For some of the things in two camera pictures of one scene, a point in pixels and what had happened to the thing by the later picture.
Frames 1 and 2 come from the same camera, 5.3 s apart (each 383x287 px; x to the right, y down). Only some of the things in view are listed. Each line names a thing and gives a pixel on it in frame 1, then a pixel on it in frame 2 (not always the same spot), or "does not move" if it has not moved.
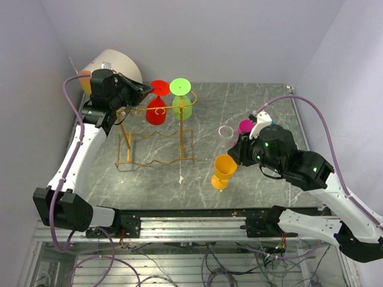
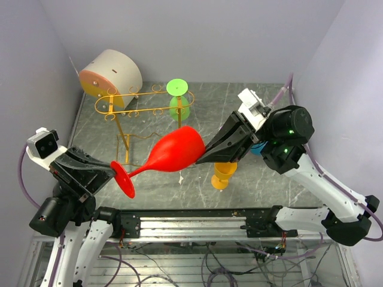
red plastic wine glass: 160,87 -> 178,149
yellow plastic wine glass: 225,165 does not move
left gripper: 139,91 -> 81,182
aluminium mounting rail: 169,228 does not move
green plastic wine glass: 181,86 does not move
